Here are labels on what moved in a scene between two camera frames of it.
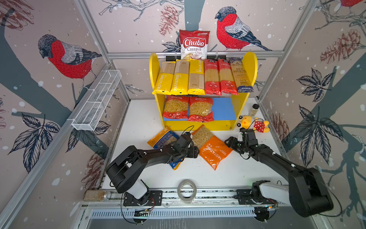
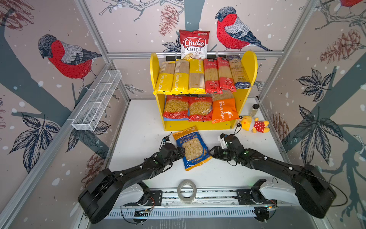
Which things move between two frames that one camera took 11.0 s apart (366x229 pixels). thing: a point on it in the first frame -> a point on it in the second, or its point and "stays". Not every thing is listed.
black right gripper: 230,140 -> 215,152
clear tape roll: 190,200 stays
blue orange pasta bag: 164,138 -> 197,152
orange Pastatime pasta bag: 213,150 -> 223,110
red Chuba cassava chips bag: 194,44 stays
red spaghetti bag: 212,86 stays
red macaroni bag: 176,108 stays
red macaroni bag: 200,109 stays
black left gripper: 194,151 -> 178,152
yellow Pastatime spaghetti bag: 181,78 stays
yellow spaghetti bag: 197,77 stays
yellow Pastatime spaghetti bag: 163,83 stays
